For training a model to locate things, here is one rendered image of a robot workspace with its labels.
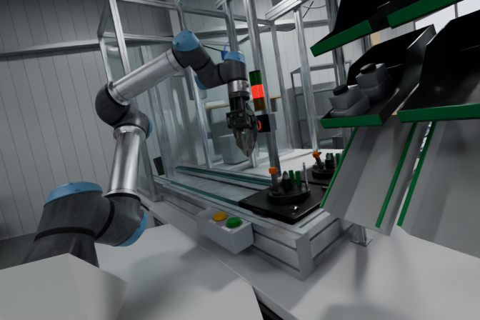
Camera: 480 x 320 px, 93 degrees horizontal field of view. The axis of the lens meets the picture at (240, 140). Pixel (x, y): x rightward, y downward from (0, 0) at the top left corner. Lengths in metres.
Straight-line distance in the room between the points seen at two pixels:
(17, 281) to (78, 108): 4.00
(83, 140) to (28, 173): 0.94
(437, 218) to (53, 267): 0.65
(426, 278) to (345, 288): 0.16
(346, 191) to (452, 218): 0.19
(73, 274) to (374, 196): 0.58
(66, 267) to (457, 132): 0.75
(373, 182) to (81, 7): 4.63
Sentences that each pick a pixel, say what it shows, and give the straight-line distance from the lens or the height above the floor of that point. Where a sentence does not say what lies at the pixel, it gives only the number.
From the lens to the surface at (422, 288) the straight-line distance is 0.63.
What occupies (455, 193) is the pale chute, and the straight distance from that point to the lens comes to 0.54.
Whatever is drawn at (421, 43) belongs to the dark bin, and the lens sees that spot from 0.62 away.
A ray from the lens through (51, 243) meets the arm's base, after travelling 0.64.
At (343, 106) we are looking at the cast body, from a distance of 0.51.
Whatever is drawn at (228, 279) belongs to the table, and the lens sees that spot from 0.65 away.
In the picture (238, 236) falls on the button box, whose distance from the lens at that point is 0.64.
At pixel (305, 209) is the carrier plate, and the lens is 0.66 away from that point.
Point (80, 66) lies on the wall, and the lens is 4.52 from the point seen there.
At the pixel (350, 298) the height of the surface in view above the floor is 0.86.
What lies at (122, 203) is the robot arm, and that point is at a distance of 0.77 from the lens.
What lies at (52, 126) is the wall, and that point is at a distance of 4.62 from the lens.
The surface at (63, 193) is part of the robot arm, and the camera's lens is 0.70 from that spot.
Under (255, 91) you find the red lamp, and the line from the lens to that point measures 0.92.
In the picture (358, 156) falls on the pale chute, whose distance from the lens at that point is 0.63.
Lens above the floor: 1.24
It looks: 6 degrees down
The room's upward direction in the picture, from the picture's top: 10 degrees counter-clockwise
